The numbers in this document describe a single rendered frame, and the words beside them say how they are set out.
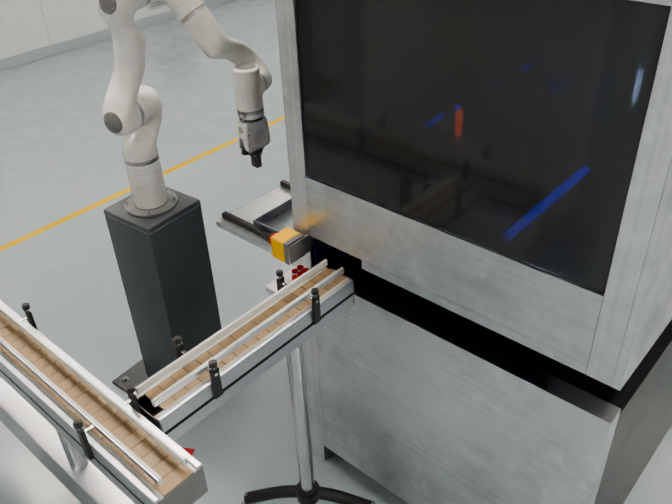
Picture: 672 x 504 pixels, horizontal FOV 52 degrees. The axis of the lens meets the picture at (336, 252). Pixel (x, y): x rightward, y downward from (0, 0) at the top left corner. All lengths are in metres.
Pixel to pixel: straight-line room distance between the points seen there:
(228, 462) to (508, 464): 1.16
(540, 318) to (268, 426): 1.49
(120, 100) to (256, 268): 1.57
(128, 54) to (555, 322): 1.50
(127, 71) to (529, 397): 1.54
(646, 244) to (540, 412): 0.58
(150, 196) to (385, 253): 1.01
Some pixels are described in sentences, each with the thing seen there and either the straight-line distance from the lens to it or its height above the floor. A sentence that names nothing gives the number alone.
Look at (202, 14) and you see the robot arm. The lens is 2.15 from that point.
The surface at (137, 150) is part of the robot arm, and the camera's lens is 2.46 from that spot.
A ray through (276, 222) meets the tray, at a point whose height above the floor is 0.88.
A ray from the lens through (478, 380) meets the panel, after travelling 1.89.
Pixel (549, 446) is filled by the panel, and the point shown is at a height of 0.71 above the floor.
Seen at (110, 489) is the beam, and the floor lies 0.55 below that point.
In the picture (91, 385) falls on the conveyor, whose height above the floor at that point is 0.97.
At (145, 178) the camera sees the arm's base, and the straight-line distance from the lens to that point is 2.50.
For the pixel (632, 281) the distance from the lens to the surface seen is 1.50.
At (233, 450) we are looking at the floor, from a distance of 2.80.
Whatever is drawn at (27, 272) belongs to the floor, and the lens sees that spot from 4.05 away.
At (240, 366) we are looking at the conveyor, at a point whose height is 0.92.
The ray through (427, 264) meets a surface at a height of 1.10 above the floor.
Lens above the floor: 2.12
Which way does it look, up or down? 34 degrees down
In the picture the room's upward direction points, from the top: 2 degrees counter-clockwise
